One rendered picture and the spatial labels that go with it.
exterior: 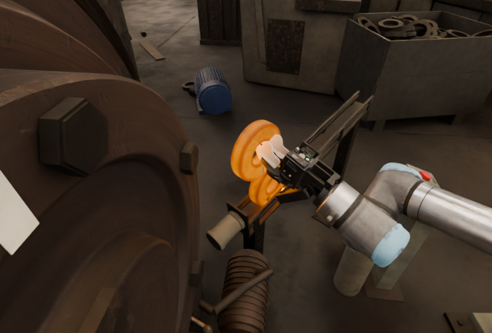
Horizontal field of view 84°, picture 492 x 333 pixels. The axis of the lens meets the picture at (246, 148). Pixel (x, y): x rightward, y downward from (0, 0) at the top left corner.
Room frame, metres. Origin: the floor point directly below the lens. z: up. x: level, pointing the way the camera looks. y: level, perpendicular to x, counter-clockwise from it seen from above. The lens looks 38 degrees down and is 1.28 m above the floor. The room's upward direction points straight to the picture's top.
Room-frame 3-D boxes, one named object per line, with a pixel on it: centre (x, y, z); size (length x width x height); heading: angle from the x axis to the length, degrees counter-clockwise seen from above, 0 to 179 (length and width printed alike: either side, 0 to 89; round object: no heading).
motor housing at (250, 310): (0.37, 0.00, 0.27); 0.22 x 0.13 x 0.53; 173
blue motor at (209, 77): (2.34, 0.32, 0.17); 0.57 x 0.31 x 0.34; 13
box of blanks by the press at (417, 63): (2.33, -1.40, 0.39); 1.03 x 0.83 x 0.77; 98
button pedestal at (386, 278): (0.64, -0.63, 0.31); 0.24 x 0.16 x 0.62; 173
